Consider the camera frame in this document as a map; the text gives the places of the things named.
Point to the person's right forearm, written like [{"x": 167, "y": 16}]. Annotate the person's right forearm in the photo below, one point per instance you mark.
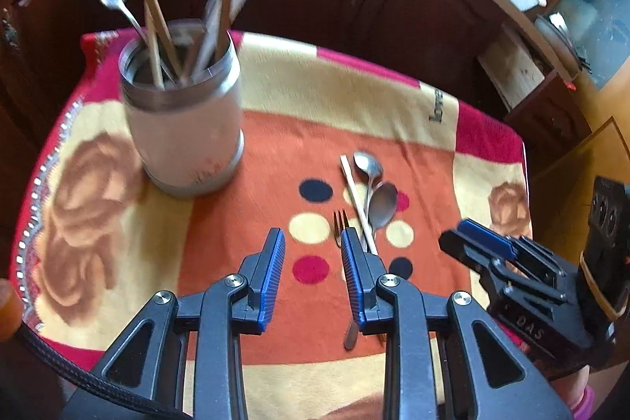
[{"x": 581, "y": 395}]

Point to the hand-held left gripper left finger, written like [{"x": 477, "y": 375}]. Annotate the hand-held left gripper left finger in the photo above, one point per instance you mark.
[{"x": 270, "y": 282}]

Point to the printed fleece blanket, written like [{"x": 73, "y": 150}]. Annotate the printed fleece blanket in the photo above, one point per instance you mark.
[{"x": 275, "y": 144}]

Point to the open wooden drawer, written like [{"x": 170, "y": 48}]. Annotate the open wooden drawer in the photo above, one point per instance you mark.
[{"x": 512, "y": 70}]

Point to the small metal spoon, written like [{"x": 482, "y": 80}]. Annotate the small metal spoon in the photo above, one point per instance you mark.
[{"x": 368, "y": 165}]

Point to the orange rounded object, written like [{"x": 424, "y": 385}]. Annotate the orange rounded object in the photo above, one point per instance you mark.
[{"x": 7, "y": 309}]

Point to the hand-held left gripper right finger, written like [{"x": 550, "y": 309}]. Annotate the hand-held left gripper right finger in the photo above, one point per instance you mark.
[{"x": 352, "y": 272}]

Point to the metal cutlery piece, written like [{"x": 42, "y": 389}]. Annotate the metal cutlery piece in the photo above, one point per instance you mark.
[{"x": 209, "y": 16}]

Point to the white metal utensil holder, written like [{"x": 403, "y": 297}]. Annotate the white metal utensil holder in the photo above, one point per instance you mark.
[{"x": 182, "y": 134}]

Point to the large metal spoon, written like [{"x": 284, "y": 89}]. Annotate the large metal spoon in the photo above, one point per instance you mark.
[{"x": 384, "y": 203}]

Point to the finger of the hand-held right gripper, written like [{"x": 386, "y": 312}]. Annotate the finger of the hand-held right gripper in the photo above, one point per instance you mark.
[
  {"x": 462, "y": 250},
  {"x": 482, "y": 234}
]

